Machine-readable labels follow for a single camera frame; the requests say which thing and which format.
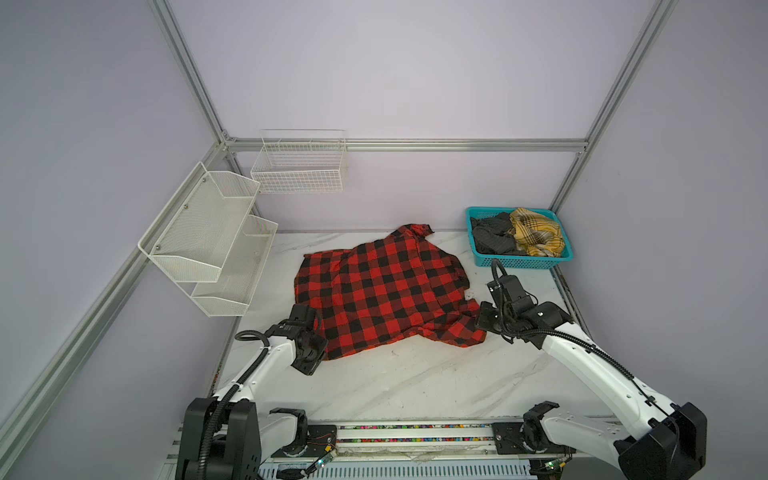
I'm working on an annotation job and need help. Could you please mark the dark grey shirt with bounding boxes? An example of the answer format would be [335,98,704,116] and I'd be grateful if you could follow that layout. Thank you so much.
[470,212,520,256]

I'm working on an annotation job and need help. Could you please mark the left black corrugated cable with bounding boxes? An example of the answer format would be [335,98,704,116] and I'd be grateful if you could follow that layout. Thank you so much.
[194,328,271,480]

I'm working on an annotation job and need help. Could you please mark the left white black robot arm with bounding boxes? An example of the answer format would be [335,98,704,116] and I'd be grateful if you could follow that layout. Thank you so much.
[175,304,328,479]

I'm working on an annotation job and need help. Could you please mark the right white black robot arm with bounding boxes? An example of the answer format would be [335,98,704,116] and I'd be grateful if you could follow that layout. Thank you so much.
[477,264,708,479]

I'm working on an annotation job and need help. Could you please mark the teal plastic basket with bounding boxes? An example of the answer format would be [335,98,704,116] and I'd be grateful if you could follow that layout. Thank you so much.
[466,206,574,270]

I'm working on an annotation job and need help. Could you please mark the red black plaid shirt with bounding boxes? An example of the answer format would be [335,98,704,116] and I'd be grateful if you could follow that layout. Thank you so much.
[294,224,486,360]

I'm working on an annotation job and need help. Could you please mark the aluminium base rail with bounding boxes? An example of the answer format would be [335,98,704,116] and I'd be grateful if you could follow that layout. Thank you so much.
[158,415,667,480]

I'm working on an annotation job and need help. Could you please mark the white mesh two-tier shelf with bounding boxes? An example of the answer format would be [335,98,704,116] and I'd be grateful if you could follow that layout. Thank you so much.
[137,163,278,317]

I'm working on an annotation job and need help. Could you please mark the aluminium frame profile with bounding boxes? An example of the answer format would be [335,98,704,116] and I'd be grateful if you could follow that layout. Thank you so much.
[1,1,677,464]

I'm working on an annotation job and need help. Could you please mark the yellow plaid shirt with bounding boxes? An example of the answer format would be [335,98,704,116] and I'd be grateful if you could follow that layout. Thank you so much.
[509,208,566,258]

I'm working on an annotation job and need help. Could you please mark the white wire basket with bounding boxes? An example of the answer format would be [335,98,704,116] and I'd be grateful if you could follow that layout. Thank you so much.
[250,129,347,194]

